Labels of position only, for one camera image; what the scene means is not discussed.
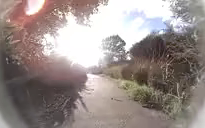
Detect round green tree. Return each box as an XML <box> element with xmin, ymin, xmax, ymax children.
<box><xmin>100</xmin><ymin>34</ymin><xmax>128</xmax><ymax>65</ymax></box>

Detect grey asphalt path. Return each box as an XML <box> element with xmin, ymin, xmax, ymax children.
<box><xmin>64</xmin><ymin>73</ymin><xmax>173</xmax><ymax>128</ymax></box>

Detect grass verge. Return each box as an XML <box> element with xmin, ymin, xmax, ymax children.
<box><xmin>101</xmin><ymin>64</ymin><xmax>191</xmax><ymax>118</ymax></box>

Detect tall dry bushes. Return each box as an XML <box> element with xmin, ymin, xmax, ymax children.
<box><xmin>121</xmin><ymin>31</ymin><xmax>205</xmax><ymax>108</ymax></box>

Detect dark bushes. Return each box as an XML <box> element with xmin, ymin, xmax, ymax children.
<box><xmin>0</xmin><ymin>54</ymin><xmax>89</xmax><ymax>128</ymax></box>

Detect overhanging tree branches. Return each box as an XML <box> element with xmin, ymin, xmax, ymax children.
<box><xmin>0</xmin><ymin>0</ymin><xmax>109</xmax><ymax>68</ymax></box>

